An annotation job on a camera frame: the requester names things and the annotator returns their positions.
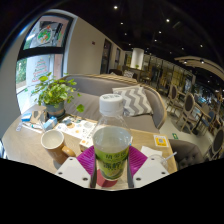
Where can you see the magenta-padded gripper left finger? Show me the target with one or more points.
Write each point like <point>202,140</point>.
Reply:
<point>86,160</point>

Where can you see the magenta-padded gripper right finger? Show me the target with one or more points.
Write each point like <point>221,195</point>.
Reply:
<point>137,160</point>

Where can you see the clear green-label drink bottle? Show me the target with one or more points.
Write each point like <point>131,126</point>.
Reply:
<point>111,146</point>

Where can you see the white paper napkin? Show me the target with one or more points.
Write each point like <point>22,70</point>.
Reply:
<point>150,151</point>

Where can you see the yellow square table sticker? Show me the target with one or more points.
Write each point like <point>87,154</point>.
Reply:
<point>161,140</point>

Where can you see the brown ceramic mug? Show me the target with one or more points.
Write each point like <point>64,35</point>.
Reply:
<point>55,146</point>

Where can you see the printed paper menu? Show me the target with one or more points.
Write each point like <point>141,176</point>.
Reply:
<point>76,126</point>

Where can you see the grey tufted armchair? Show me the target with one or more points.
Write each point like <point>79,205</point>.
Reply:
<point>186,155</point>

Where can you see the grey white chevron pillow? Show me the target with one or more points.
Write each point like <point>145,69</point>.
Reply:
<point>133,100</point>

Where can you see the blue and white card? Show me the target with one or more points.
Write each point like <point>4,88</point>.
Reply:
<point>26,117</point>

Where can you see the grey curved sofa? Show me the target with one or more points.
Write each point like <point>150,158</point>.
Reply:
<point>93,86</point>

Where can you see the group of dining chairs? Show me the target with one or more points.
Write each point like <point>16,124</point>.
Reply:
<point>190,106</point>

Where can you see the green potted plant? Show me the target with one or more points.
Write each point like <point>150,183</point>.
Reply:
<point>53,91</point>

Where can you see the ceiling spot lights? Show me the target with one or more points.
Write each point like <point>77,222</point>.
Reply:
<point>160,33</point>

